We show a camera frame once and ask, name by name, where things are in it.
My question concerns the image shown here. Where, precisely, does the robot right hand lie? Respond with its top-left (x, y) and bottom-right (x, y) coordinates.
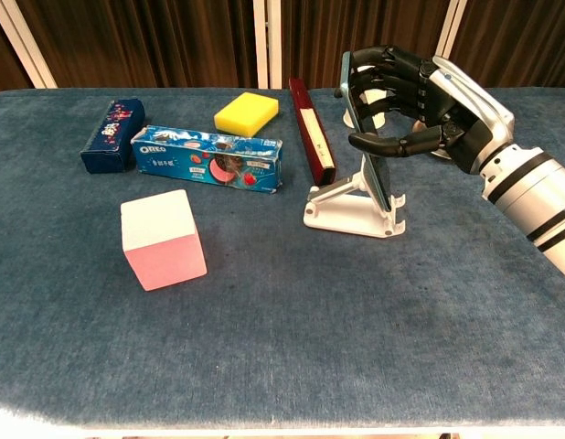
top-left (348, 44), bottom-right (517, 177)

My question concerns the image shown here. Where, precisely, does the black smartphone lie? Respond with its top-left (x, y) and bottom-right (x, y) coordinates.
top-left (338, 50), bottom-right (394, 213)

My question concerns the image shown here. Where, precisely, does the white folding phone stand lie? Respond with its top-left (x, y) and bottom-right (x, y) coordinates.
top-left (303, 171), bottom-right (408, 240)

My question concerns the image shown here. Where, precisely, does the dark brown curtain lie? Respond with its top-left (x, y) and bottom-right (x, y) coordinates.
top-left (280, 0), bottom-right (453, 90)
top-left (0, 13), bottom-right (36, 96)
top-left (449, 0), bottom-right (565, 91)
top-left (15, 0), bottom-right (260, 90)

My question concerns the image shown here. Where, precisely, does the white paper cup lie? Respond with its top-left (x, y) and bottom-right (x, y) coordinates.
top-left (340, 63), bottom-right (389, 132)

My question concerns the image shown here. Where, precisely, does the long dark red box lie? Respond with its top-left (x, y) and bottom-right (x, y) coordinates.
top-left (288, 77), bottom-right (338, 187)

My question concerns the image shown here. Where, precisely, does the yellow sponge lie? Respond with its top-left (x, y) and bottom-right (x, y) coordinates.
top-left (213, 91), bottom-right (282, 138)

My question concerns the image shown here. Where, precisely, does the blue Oreo cookie box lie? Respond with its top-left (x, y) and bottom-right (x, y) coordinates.
top-left (130, 123), bottom-right (284, 196)

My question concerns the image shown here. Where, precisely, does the blue table cloth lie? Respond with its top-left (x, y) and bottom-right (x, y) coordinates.
top-left (0, 86), bottom-right (565, 432)

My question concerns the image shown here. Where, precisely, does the pink foam cube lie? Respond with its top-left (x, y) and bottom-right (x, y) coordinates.
top-left (120, 188), bottom-right (208, 293)

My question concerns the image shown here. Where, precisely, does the dark blue patterned box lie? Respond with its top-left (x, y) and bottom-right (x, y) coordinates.
top-left (79, 97), bottom-right (146, 176)

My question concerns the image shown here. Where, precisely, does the white partition frame post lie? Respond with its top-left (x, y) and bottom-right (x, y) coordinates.
top-left (434, 0), bottom-right (470, 61)
top-left (251, 0), bottom-right (283, 91)
top-left (0, 0), bottom-right (59, 91)

